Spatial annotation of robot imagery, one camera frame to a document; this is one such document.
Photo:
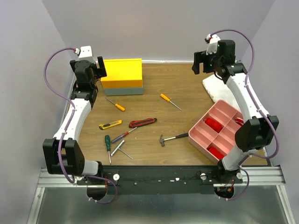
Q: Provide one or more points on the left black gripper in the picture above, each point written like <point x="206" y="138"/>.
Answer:
<point x="100" y="72"/>

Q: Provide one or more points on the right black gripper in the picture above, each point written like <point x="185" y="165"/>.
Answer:
<point x="203" y="62"/>

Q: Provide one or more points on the yellow and grey drawer box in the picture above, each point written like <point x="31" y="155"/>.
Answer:
<point x="124" y="77"/>

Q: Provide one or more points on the orange screwdriver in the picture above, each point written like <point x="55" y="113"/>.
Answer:
<point x="117" y="105"/>
<point x="169" y="100"/>

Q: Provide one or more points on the green handle screwdriver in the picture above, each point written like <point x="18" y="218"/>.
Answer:
<point x="108" y="147"/>

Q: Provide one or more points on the blue red screwdriver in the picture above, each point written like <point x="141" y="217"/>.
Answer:
<point x="121" y="136"/>

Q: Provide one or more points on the silver T-handle wrench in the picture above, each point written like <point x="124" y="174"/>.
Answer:
<point x="118" y="148"/>

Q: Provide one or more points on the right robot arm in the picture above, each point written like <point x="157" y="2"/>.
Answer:
<point x="259" y="126"/>

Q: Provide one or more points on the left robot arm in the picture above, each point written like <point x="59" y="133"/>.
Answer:
<point x="62" y="152"/>

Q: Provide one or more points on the white folded cloth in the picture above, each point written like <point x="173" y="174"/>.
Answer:
<point x="217" y="90"/>

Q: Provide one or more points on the yellow utility knife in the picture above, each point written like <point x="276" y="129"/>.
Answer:
<point x="109" y="125"/>

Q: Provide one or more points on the red black utility knife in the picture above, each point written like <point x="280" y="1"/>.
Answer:
<point x="140" y="123"/>

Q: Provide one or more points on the red tape roll upper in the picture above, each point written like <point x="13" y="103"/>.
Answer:
<point x="215" y="125"/>

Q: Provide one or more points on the red tape roll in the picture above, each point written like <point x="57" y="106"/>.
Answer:
<point x="217" y="154"/>
<point x="215" y="125"/>

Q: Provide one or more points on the red white tool in tray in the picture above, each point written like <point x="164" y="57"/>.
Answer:
<point x="239" y="121"/>

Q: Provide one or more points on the pink divided tray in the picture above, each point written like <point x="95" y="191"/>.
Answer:
<point x="201" y="136"/>

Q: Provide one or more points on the small black hammer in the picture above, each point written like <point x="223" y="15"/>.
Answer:
<point x="162" y="140"/>

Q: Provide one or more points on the red tape roll lower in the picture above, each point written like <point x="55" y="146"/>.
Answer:
<point x="217" y="154"/>

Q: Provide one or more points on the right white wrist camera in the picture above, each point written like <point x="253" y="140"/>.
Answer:
<point x="212" y="41"/>

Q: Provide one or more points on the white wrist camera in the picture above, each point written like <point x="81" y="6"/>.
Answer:
<point x="212" y="41"/>
<point x="84" y="53"/>

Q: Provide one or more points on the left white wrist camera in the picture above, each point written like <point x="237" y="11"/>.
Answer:
<point x="84" y="53"/>

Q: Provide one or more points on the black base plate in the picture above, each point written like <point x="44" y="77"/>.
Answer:
<point x="141" y="180"/>

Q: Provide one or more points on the aluminium rail frame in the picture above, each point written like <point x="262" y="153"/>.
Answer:
<point x="258" y="176"/>

